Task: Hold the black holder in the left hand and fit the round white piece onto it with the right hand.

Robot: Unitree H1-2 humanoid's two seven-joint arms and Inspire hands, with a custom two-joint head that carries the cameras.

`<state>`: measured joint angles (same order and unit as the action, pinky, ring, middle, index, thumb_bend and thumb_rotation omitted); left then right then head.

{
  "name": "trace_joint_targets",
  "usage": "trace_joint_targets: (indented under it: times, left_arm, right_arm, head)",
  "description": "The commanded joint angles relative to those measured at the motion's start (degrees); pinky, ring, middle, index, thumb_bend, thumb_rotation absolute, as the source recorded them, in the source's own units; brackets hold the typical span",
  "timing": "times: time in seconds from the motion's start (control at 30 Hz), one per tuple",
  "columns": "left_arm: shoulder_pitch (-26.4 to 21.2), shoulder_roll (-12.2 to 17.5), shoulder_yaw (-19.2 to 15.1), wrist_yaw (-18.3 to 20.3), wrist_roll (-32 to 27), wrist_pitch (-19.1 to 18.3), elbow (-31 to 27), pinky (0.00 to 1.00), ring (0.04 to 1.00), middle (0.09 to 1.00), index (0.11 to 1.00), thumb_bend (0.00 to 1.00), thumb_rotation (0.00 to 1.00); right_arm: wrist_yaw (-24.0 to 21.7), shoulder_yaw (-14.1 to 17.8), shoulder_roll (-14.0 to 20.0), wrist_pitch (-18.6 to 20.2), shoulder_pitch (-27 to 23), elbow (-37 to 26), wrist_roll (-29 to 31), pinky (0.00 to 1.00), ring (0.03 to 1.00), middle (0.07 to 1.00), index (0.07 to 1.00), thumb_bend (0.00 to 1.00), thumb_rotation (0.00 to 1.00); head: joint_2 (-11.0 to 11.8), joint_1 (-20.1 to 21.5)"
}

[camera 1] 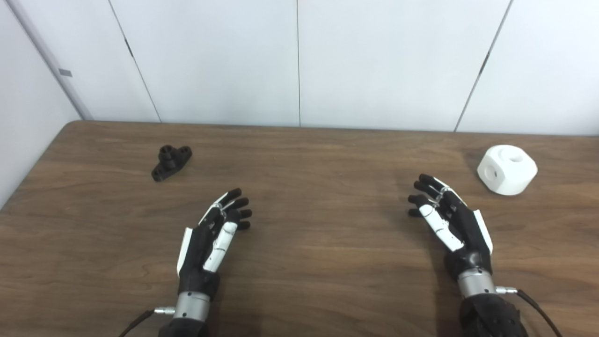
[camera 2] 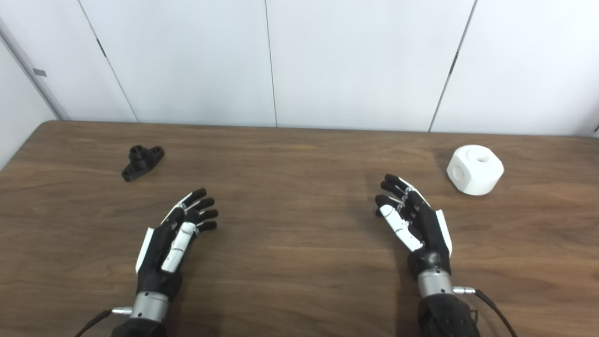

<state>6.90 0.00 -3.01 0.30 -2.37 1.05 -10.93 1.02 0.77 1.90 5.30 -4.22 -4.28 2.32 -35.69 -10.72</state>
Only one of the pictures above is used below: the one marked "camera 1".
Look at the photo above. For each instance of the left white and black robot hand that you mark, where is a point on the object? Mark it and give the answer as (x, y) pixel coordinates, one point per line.
(199, 243)

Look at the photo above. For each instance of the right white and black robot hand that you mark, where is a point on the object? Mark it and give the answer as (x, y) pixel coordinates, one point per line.
(463, 229)

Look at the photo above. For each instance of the round white piece with holes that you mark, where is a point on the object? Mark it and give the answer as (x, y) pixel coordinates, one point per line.
(507, 180)

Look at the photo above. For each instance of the black flanged holder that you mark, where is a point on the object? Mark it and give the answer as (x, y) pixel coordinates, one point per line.
(171, 161)

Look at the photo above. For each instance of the small grey wall label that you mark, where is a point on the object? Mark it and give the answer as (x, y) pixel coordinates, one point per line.
(65, 72)

